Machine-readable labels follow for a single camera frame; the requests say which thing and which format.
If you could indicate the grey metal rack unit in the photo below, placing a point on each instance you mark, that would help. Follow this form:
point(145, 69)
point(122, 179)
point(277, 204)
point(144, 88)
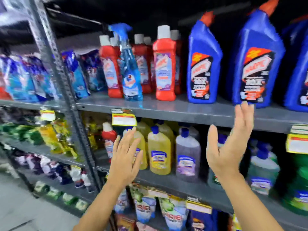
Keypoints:
point(36, 105)

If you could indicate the person's left hand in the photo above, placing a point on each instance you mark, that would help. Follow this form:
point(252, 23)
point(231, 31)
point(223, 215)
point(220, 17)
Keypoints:
point(125, 163)

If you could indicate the blue Colin spray bottle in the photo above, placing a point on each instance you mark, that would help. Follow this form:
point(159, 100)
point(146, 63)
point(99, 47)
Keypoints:
point(130, 76)

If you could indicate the row of red Harpic bottles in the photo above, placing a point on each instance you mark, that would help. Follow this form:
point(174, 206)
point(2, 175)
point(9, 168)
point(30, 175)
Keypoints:
point(164, 69)

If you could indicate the row of purple softener pouches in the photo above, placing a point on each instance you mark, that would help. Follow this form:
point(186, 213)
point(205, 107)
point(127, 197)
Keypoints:
point(60, 173)

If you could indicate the person's right forearm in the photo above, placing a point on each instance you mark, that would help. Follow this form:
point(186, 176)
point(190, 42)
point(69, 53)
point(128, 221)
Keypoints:
point(247, 209)

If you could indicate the red detergent pouch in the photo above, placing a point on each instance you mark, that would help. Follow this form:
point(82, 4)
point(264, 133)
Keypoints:
point(3, 92)

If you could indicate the green white detergent pouch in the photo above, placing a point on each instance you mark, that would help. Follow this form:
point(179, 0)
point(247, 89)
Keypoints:
point(173, 211)
point(144, 206)

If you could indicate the person's right hand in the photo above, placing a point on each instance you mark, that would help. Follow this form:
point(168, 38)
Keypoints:
point(228, 158)

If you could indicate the grey metal shelf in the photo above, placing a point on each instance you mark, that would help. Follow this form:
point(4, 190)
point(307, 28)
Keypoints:
point(192, 110)

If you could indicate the pile of green soap packets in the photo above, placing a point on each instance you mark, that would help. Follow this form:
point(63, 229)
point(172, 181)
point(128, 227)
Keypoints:
point(21, 134)

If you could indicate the row of blue Harpic bottles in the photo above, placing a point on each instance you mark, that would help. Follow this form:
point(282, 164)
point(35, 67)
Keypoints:
point(204, 69)

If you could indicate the person's left forearm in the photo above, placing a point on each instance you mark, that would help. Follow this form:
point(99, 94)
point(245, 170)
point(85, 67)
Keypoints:
point(101, 211)

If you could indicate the row of green scrub packets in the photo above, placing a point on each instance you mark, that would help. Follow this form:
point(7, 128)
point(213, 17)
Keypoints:
point(54, 193)

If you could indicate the row of blue detergent pouches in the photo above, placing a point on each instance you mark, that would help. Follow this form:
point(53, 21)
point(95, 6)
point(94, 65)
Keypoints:
point(19, 81)

